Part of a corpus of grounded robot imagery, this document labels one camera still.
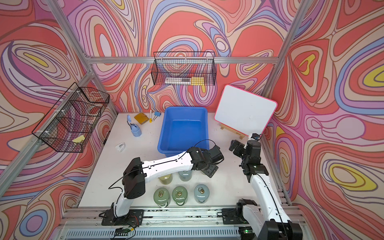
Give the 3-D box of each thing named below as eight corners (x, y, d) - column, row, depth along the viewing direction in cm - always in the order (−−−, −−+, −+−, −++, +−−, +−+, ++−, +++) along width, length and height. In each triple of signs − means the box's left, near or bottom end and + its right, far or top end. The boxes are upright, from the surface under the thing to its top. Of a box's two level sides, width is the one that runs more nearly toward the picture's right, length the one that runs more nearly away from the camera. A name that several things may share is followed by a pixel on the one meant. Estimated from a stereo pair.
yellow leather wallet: (134, 118, 119) (133, 116, 118) (142, 113, 123) (141, 111, 121) (141, 125, 114) (141, 123, 113) (149, 120, 118) (149, 118, 116)
